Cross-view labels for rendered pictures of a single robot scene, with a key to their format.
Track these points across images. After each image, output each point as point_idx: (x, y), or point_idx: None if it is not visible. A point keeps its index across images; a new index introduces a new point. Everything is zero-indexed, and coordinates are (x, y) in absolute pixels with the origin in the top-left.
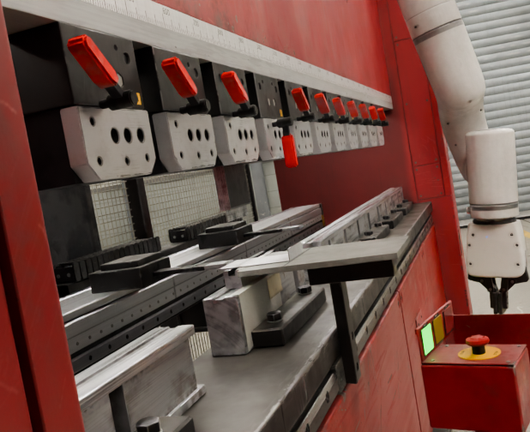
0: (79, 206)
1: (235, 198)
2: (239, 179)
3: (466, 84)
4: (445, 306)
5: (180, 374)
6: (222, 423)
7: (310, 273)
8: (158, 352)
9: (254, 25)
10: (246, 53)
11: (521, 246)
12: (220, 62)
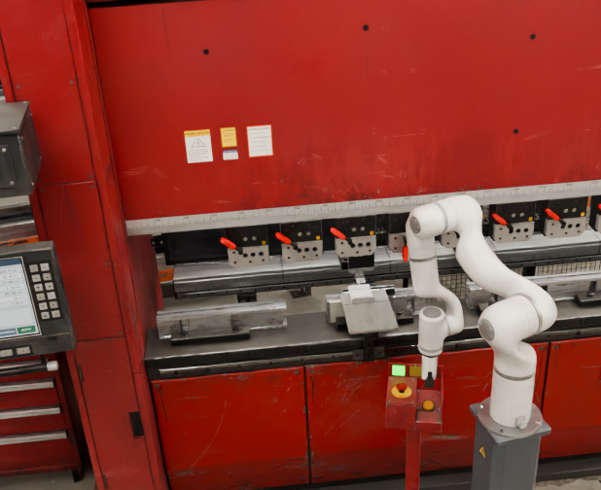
0: None
1: (356, 264)
2: (365, 257)
3: (414, 289)
4: None
5: (272, 318)
6: (262, 339)
7: None
8: (259, 310)
9: (406, 188)
10: (384, 205)
11: (424, 368)
12: (346, 216)
